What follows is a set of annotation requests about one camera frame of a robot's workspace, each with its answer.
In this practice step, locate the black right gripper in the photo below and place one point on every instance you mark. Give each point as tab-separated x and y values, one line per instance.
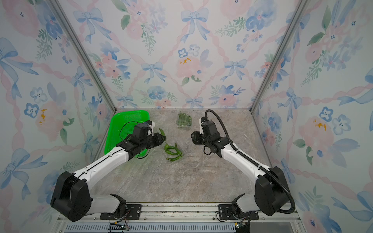
195	137

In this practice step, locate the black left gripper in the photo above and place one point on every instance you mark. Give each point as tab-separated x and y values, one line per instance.
158	136

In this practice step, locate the clear pepper container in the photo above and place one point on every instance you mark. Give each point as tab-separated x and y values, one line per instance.
173	152
184	120

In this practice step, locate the green plastic basket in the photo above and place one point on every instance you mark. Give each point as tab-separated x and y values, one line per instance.
122	124

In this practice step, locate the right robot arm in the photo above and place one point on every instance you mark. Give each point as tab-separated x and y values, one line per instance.
271	191

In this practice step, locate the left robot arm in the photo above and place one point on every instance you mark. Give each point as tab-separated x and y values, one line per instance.
71	196

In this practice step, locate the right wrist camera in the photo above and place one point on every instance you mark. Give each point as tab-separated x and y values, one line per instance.
207	127

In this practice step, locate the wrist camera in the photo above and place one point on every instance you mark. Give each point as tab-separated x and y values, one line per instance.
207	127
143	130

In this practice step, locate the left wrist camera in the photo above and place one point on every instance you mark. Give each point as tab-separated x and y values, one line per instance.
143	130

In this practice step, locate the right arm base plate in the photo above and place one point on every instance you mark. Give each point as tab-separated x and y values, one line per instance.
227	212

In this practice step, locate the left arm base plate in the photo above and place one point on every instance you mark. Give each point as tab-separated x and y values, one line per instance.
131	212

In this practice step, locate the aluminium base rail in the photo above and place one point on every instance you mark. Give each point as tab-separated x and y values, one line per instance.
182	218

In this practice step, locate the aluminium corner post right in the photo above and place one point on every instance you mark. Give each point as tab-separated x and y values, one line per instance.
298	14

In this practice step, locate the aluminium corner post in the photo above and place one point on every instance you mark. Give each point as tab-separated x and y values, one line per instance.
66	25
298	14

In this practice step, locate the aluminium corner post left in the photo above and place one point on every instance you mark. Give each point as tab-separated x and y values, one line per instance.
66	25

